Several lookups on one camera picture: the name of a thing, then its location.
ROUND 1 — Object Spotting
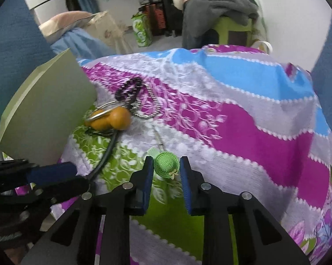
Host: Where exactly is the green hat hair clip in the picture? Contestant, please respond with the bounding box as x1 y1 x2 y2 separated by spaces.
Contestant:
147 147 180 180

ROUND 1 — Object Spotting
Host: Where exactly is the silver bangle ring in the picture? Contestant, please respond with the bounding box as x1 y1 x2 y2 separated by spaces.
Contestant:
84 100 128 122

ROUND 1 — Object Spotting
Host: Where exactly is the orange gourd pendant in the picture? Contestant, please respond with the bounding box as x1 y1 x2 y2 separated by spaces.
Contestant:
85 106 131 132

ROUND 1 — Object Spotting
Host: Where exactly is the pale green jewelry box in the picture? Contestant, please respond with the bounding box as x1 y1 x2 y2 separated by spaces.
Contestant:
0 50 96 166

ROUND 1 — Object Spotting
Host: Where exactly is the colourful floral bed sheet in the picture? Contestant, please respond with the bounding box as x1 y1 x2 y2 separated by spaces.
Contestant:
50 44 332 265

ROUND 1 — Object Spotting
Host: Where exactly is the blue quilted cushion left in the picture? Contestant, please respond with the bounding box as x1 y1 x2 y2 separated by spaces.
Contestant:
0 0 55 119

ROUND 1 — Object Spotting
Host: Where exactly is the blue quilted cushion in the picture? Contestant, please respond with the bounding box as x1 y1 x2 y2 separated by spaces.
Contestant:
0 0 55 119
310 12 332 144

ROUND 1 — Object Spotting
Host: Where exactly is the pink pillow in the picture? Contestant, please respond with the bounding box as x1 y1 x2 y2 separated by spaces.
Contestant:
39 11 94 44

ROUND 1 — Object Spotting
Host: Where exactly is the beige lace cloth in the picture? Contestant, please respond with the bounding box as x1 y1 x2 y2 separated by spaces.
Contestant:
83 11 133 55

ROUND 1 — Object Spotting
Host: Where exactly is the green shopping bag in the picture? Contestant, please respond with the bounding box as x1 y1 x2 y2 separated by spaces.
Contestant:
131 12 152 47

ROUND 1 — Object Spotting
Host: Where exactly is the blue quilted cushion right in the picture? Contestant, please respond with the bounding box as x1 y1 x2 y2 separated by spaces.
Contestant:
310 12 332 144

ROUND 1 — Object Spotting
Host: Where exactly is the white wardrobe cabinet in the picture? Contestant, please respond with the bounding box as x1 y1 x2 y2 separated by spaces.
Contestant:
25 0 68 25

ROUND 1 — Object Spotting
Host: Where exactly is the red striped suitcase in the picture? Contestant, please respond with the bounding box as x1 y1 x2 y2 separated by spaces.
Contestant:
141 4 166 36

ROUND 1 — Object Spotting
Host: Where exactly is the green plastic stool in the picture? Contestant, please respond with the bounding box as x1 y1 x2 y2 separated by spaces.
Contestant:
212 17 253 47

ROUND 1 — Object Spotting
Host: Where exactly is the grey clothes pile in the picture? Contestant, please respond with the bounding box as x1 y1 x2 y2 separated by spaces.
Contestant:
182 0 259 50

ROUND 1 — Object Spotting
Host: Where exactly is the dark purple beaded bracelet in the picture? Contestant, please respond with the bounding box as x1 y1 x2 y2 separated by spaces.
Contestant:
114 76 144 108

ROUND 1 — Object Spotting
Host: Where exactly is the silver ball chain necklace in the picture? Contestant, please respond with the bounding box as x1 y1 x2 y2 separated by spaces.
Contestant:
127 84 162 121

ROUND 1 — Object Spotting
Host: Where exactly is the white bag handle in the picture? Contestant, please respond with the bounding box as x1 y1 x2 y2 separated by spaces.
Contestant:
251 40 273 55

